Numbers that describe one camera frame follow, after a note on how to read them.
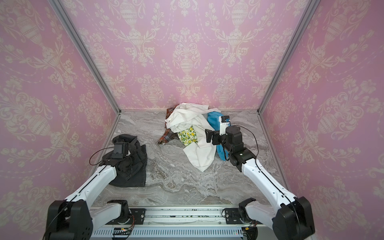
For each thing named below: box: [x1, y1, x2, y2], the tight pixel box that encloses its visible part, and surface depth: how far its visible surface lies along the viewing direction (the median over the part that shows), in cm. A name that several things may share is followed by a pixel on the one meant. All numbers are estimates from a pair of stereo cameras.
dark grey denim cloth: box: [99, 134, 148, 188], surface depth 86 cm
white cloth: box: [164, 102, 221, 172], surface depth 98 cm
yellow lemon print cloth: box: [177, 125, 198, 147], surface depth 105 cm
